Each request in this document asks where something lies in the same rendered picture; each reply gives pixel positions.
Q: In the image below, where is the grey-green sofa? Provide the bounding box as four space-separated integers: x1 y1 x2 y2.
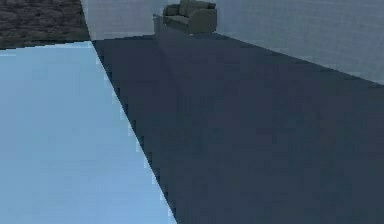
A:
162 0 218 35

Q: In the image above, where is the small grey bin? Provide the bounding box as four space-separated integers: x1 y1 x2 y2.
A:
152 13 164 34

